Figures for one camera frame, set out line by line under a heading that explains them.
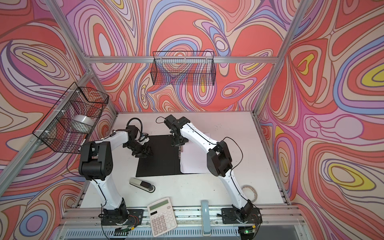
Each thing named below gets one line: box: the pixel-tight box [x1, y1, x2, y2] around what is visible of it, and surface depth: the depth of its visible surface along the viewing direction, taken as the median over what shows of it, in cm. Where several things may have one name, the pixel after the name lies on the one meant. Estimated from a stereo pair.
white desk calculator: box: [147, 197, 178, 237], surface depth 73 cm
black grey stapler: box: [129, 177, 156, 193], surface depth 83 cm
